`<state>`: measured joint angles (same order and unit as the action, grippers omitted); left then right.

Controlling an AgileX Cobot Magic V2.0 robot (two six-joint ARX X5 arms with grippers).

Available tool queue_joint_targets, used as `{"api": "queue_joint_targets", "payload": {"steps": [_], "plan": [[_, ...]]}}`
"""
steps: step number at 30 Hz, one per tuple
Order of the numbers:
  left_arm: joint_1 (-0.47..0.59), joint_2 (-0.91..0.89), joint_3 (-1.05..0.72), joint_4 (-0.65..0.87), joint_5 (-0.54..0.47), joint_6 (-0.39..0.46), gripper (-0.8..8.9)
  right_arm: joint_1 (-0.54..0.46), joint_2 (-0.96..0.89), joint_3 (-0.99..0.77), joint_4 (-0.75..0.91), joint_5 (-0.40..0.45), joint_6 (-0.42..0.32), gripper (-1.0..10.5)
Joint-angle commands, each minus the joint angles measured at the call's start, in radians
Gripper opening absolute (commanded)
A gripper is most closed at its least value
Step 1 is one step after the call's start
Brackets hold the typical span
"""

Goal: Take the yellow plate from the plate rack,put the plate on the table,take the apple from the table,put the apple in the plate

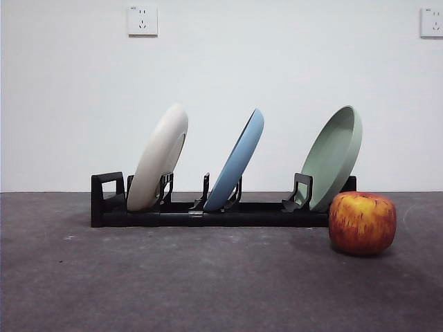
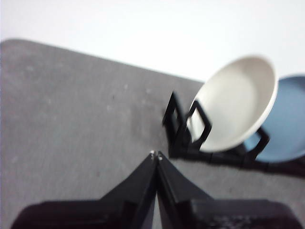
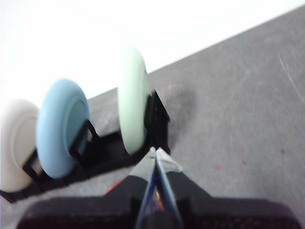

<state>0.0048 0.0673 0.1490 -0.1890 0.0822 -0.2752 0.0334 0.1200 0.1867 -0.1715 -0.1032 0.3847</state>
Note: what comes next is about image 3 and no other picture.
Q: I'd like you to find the pale yellow cream plate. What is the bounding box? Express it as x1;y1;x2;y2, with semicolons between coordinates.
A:
0;99;41;193

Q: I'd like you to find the pale green plate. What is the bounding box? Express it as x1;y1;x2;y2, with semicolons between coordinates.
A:
118;46;150;155

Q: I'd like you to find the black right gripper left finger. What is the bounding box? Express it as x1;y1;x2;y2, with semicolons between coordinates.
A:
18;147;156;229

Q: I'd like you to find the light blue plate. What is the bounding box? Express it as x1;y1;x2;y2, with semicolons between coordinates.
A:
36;77;90;179

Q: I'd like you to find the black plastic plate rack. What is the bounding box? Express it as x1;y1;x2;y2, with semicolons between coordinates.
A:
0;90;172;203

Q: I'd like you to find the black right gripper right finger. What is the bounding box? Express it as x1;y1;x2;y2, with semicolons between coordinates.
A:
156;148;301;229

